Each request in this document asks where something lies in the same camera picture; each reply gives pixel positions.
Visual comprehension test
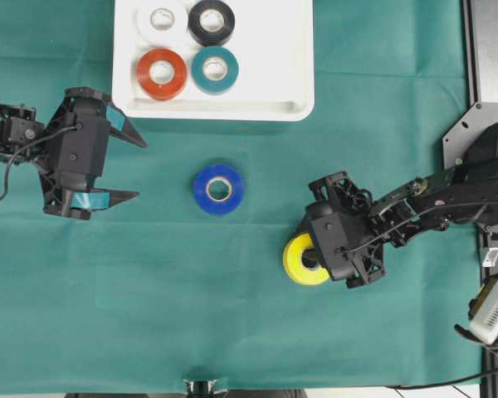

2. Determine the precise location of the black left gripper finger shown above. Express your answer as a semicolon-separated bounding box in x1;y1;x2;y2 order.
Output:
71;188;139;210
106;103;148;148

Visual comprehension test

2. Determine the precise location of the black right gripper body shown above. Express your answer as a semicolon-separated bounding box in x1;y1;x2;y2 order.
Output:
302;172;386;289

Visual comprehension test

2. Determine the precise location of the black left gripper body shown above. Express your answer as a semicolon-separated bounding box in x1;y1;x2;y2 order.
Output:
39;87;111;220

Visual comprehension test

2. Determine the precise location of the red tape roll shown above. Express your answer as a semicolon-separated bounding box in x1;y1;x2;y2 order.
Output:
136;48;188;100

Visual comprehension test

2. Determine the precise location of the yellow tape roll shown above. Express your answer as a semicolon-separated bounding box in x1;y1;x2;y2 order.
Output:
282;233;330;286

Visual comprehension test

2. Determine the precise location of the blue tape roll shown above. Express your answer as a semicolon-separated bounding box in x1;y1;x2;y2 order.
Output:
193;163;246;216

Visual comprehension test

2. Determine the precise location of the teal tape roll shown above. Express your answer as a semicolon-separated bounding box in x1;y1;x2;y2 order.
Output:
191;46;239;95

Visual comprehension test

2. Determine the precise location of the white tape roll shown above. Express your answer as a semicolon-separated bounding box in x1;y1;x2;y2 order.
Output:
137;1;188;45

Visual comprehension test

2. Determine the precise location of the black tape roll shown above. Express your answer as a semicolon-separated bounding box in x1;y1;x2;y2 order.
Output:
188;1;236;46

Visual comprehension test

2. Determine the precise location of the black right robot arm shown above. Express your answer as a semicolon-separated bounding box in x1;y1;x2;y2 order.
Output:
300;158;498;289

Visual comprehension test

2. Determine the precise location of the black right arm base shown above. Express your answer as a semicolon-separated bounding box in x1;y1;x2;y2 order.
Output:
439;103;498;230

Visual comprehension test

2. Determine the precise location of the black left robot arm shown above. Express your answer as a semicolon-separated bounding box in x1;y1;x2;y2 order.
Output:
0;87;148;221

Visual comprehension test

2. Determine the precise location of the white plastic case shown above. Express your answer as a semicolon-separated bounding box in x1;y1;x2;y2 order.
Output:
112;1;315;121

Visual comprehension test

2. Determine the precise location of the white perforated device box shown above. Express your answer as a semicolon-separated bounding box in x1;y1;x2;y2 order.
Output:
470;280;498;345

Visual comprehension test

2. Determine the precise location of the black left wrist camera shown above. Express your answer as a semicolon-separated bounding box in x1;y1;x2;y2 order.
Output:
51;115;110;192

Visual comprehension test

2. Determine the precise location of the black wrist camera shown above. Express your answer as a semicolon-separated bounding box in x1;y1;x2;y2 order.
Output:
51;115;110;192
305;201;372;289

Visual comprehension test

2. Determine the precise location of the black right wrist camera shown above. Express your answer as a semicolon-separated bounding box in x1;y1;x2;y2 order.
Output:
305;201;372;289

